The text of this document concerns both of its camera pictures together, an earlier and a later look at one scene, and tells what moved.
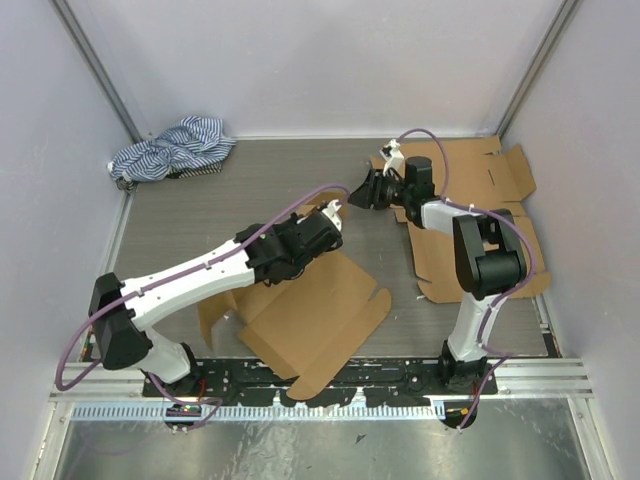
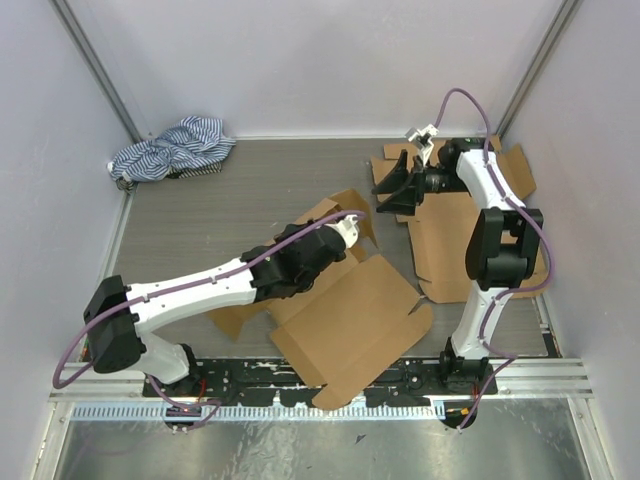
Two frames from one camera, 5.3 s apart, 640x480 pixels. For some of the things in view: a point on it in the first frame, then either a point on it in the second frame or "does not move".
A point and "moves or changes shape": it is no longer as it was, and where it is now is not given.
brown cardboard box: (306, 329) moves or changes shape
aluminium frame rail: (538, 378) does not move
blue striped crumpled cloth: (193, 146) does not move
